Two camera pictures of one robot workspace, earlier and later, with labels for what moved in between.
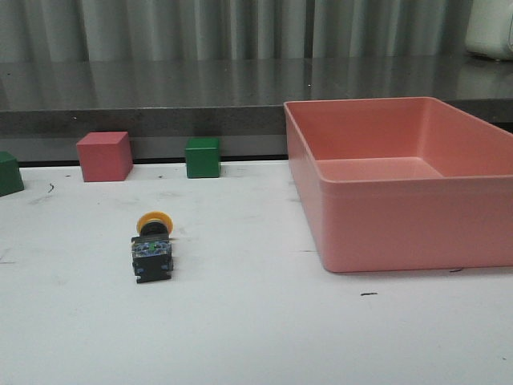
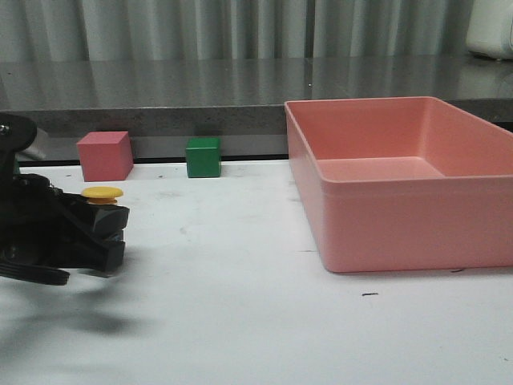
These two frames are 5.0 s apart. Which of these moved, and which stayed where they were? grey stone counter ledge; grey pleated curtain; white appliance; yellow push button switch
Moved: yellow push button switch
Stayed: white appliance; grey stone counter ledge; grey pleated curtain
